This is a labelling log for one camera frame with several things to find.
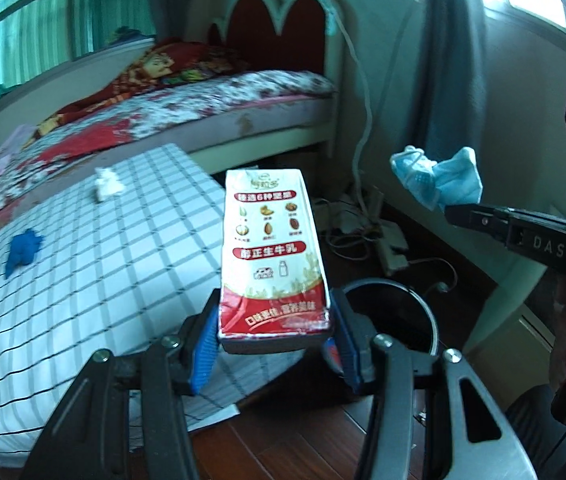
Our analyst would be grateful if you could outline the black trash bin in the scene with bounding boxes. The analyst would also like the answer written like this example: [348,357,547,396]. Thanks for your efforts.
[330,278,439,356]

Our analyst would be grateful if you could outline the red milk carton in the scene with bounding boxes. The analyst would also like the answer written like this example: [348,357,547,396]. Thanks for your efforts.
[218,169,332,354]

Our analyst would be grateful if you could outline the white tissue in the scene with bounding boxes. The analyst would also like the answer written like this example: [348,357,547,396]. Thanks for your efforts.
[94,168,126,203]

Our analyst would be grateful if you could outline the blue cloth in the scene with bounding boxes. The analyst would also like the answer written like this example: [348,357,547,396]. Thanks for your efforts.
[4,229,44,280]

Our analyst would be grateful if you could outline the white power strip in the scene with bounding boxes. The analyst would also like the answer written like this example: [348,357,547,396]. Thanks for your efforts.
[376,220,409,275]

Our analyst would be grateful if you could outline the white grid tablecloth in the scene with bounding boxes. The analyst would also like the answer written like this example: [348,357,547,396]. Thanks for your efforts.
[0,142,309,468]

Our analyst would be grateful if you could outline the blue grey curtain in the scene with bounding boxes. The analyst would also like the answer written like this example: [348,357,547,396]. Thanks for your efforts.
[414,0,487,160]

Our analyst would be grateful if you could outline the bed with floral sheet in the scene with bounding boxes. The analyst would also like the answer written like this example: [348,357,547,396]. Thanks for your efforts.
[0,70,336,214]

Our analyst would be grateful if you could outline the red patterned blanket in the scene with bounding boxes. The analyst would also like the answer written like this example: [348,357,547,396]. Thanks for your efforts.
[23,38,247,150]

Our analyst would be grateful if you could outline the red heart headboard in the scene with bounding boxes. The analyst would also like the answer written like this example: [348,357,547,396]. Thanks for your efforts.
[195,0,344,170]

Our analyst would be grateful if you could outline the window with green curtain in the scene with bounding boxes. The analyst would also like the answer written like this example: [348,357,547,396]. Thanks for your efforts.
[0,0,156,101]

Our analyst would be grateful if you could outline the white charging cable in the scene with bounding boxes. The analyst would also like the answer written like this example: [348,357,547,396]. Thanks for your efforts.
[329,6,375,216]

